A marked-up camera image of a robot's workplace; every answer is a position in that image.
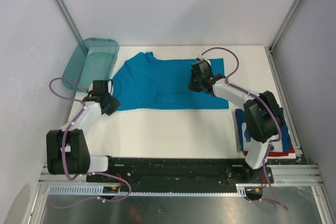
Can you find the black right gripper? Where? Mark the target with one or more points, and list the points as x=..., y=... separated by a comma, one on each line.
x=191, y=85

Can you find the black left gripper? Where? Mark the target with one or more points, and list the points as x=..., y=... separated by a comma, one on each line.
x=115, y=105

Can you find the bright blue t-shirt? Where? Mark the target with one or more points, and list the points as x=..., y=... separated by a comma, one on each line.
x=144, y=82

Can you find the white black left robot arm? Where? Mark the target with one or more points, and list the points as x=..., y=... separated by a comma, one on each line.
x=67, y=150

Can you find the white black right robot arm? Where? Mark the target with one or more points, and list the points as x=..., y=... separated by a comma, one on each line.
x=245, y=99

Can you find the teal translucent plastic bin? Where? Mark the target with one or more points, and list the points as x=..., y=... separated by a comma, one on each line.
x=93, y=59

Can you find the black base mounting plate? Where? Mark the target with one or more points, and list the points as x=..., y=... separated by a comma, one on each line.
x=230, y=170

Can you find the folded navy printed t-shirt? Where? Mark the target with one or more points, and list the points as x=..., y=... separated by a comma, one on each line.
x=258, y=126

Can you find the folded red t-shirt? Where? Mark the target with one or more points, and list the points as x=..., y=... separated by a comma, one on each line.
x=283, y=155

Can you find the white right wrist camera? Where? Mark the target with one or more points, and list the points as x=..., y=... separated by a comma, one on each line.
x=201, y=57

